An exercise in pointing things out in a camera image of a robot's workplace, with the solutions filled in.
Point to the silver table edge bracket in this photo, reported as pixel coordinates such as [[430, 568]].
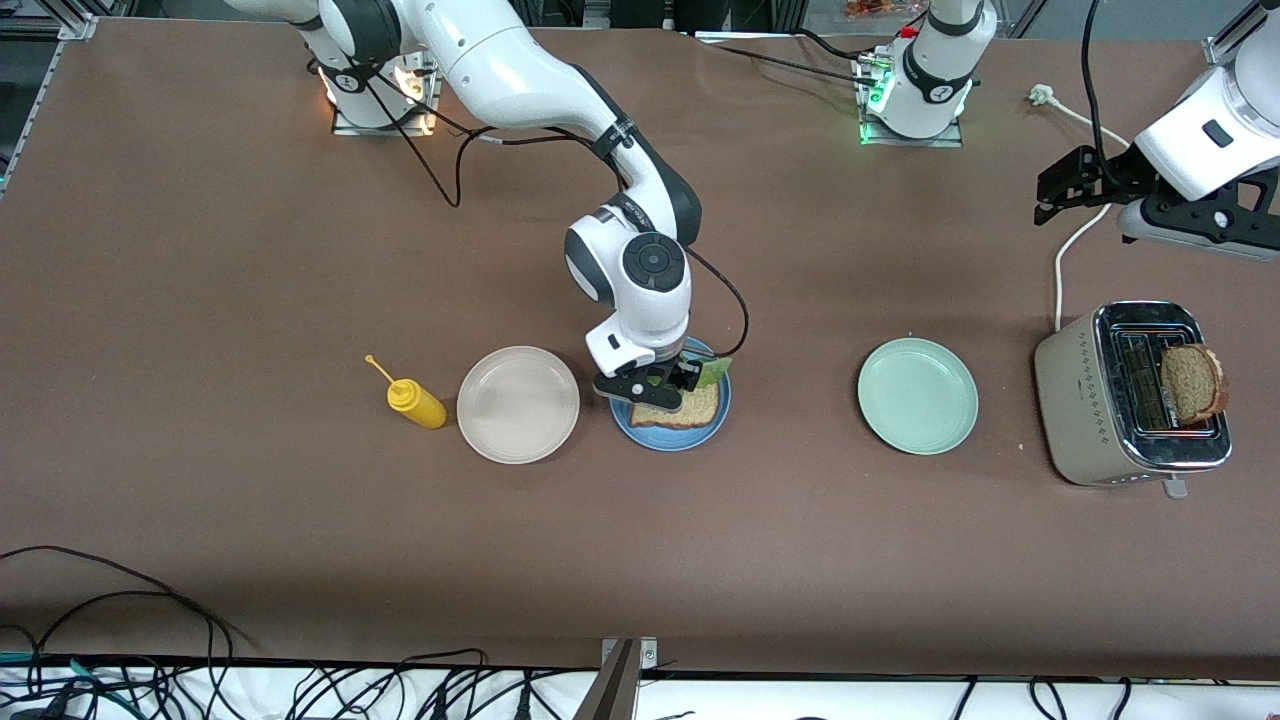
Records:
[[648, 652]]

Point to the black power plug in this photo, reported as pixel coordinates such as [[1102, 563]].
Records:
[[438, 705], [522, 705]]

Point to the orange snack packet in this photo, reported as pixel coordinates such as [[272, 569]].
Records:
[[870, 8]]

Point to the grey aluminium profile post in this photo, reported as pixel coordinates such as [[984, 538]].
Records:
[[610, 695]]

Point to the green lettuce leaf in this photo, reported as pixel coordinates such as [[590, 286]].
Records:
[[715, 372]]

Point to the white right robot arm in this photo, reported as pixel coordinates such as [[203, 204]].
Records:
[[500, 60]]

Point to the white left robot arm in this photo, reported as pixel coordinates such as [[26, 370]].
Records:
[[935, 70]]

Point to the beige plate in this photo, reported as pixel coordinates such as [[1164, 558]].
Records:
[[518, 405]]

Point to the blue plate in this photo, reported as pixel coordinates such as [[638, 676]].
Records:
[[670, 440]]

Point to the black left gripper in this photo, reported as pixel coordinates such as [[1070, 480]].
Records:
[[1116, 172]]

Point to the yellow mustard squeeze bottle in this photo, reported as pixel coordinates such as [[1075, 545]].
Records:
[[420, 405]]

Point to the aluminium frame profile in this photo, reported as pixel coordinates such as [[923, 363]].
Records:
[[1218, 48]]

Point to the grey aluminium table side rail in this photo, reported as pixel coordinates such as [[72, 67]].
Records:
[[33, 100]]

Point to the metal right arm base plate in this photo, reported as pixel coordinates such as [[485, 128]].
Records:
[[385, 130]]

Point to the beige and chrome toaster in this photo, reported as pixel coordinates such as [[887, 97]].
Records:
[[1075, 400]]

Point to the brown toast bread slice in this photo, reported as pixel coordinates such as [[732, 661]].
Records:
[[690, 412], [1195, 385]]

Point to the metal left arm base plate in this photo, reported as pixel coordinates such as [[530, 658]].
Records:
[[910, 142]]

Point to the light green plate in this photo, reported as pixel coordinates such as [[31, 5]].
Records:
[[918, 396]]

